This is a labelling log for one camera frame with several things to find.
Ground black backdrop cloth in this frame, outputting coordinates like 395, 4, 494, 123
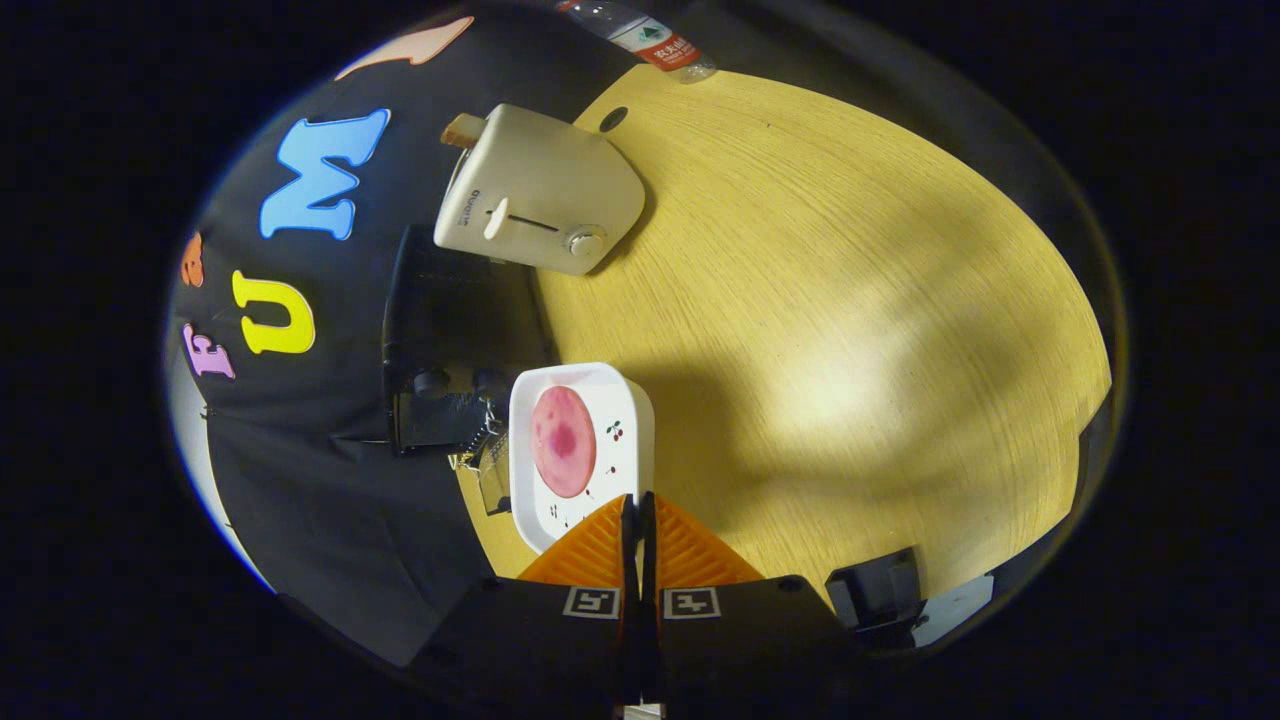
165, 10, 641, 669

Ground white square plate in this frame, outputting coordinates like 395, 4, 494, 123
508, 362, 656, 556

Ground white toaster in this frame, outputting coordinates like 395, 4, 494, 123
433, 103, 647, 277

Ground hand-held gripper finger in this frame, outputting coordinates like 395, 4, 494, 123
640, 491, 871, 706
415, 492, 641, 706

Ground clear water bottle red label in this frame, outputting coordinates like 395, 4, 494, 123
555, 0, 719, 84

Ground dark boxy object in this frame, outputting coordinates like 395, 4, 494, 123
825, 547, 926, 633

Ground black toaster oven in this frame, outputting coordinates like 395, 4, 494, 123
383, 225, 556, 517

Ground pink ham slice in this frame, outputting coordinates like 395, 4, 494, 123
530, 385, 598, 499

